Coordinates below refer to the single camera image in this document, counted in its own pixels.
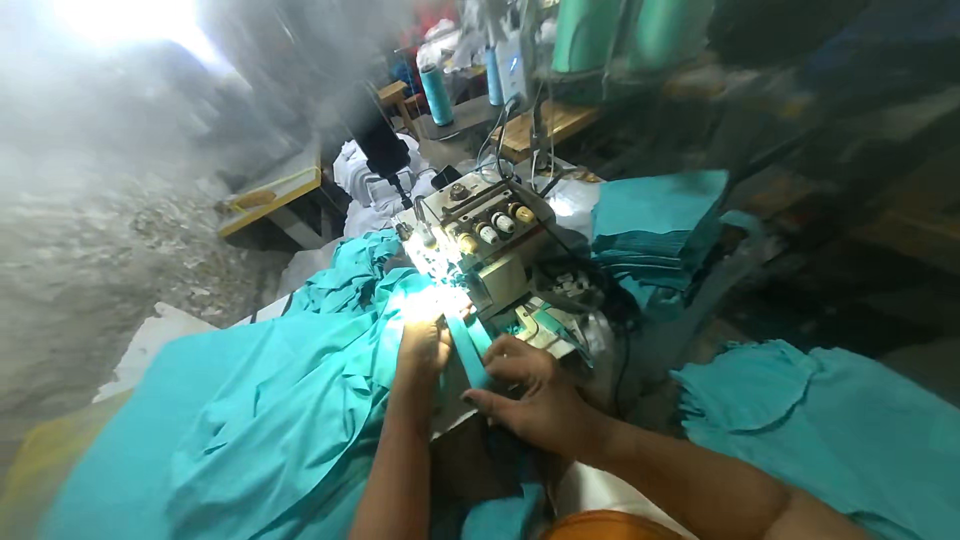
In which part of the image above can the person's left hand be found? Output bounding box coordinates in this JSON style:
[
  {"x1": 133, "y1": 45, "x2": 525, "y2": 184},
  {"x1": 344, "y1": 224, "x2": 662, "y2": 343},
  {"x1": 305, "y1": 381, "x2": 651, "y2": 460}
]
[{"x1": 397, "y1": 294, "x2": 475, "y2": 385}]

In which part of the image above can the person's right hand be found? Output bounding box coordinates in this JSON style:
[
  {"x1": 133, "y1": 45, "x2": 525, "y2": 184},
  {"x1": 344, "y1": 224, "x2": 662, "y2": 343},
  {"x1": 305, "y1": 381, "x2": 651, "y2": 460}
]
[{"x1": 461, "y1": 334, "x2": 615, "y2": 465}]

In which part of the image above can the narrow teal fabric strip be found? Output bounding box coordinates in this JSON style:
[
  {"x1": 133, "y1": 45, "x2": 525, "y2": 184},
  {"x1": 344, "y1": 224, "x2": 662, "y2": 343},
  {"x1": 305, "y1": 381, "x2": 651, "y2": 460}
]
[{"x1": 444, "y1": 306, "x2": 495, "y2": 393}]

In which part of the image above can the large teal fabric garment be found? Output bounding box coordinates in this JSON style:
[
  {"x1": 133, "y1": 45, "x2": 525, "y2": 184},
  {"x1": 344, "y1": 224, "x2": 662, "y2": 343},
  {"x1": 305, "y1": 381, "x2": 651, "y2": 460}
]
[{"x1": 37, "y1": 266, "x2": 436, "y2": 540}]

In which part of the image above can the person's left forearm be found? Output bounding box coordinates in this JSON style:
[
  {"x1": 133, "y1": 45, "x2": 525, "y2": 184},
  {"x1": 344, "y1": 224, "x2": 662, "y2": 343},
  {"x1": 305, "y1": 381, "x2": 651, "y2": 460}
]
[{"x1": 349, "y1": 372, "x2": 436, "y2": 540}]

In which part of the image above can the person's right forearm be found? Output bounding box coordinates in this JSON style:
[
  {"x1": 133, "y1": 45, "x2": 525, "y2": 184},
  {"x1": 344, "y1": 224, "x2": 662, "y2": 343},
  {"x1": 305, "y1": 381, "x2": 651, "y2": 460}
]
[{"x1": 585, "y1": 417, "x2": 871, "y2": 540}]

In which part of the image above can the white overlock sewing machine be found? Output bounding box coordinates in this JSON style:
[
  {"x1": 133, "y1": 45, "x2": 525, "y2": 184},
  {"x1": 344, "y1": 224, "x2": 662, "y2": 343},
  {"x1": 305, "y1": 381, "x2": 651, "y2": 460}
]
[{"x1": 391, "y1": 168, "x2": 582, "y2": 360}]

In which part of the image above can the crumpled teal fabric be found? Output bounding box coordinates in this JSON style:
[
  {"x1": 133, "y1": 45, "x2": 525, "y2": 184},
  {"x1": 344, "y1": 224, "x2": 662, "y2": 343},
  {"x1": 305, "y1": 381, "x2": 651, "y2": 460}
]
[{"x1": 288, "y1": 228, "x2": 403, "y2": 316}]

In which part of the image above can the person's body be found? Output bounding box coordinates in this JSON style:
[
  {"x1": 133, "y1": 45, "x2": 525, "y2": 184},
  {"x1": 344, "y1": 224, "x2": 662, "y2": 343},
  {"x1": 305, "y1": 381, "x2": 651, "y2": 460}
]
[{"x1": 538, "y1": 510, "x2": 687, "y2": 540}]

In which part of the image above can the pile of white fabric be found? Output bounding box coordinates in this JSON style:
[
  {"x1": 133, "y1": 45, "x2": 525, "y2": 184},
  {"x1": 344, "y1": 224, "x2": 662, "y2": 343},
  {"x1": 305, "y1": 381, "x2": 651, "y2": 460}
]
[{"x1": 332, "y1": 133, "x2": 438, "y2": 240}]

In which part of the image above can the stack of teal fabric panels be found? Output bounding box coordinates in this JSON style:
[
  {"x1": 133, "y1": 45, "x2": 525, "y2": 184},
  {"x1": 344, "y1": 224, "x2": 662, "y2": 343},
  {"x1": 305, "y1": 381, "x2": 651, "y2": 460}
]
[{"x1": 591, "y1": 169, "x2": 730, "y2": 294}]

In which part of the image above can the black sewing machine lamp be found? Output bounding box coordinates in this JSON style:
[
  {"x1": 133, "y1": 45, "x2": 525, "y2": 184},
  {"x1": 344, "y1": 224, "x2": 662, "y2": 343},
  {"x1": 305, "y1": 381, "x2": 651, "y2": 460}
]
[{"x1": 346, "y1": 97, "x2": 415, "y2": 211}]

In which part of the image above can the wooden board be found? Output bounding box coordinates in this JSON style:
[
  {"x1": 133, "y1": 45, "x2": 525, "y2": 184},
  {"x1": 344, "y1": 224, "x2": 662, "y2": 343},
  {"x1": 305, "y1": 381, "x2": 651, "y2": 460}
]
[{"x1": 491, "y1": 99, "x2": 601, "y2": 164}]

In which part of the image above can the wooden table with yellow edge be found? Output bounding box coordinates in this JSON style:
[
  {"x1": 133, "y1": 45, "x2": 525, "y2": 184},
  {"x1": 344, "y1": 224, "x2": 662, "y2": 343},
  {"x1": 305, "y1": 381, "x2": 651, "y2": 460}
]
[{"x1": 216, "y1": 146, "x2": 336, "y2": 250}]

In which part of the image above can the wooden stool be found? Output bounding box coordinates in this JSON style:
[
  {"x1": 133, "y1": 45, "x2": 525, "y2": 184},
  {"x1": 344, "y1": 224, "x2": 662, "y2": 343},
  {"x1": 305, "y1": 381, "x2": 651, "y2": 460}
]
[{"x1": 376, "y1": 80, "x2": 425, "y2": 140}]

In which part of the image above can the teal thread cone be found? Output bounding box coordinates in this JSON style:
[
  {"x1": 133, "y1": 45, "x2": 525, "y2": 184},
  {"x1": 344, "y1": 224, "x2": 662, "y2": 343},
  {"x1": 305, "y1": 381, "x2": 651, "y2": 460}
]
[{"x1": 418, "y1": 64, "x2": 456, "y2": 127}]

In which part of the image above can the light blue thread cone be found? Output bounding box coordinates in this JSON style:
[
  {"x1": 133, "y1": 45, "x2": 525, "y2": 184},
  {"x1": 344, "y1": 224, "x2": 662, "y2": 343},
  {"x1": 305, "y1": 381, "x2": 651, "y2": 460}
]
[{"x1": 485, "y1": 46, "x2": 505, "y2": 107}]

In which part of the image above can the white electrical box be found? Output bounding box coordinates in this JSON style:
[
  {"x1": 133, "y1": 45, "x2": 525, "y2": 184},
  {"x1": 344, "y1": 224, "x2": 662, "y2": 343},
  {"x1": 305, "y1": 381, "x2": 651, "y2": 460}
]
[{"x1": 498, "y1": 37, "x2": 529, "y2": 105}]

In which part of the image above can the pile of teal cut pieces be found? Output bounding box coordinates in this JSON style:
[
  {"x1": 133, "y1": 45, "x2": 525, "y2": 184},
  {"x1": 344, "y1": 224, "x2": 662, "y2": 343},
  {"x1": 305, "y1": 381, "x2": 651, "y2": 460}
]
[{"x1": 671, "y1": 339, "x2": 960, "y2": 540}]

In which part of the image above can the large green thread cone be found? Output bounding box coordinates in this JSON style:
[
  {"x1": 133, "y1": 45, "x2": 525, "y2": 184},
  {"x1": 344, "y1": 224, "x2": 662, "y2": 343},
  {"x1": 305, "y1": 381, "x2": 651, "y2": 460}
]
[
  {"x1": 552, "y1": 0, "x2": 625, "y2": 75},
  {"x1": 627, "y1": 0, "x2": 714, "y2": 74}
]

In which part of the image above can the black cable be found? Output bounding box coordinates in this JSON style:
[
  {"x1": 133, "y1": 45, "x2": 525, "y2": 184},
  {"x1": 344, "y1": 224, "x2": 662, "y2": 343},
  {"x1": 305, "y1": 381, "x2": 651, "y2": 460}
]
[{"x1": 480, "y1": 94, "x2": 525, "y2": 183}]

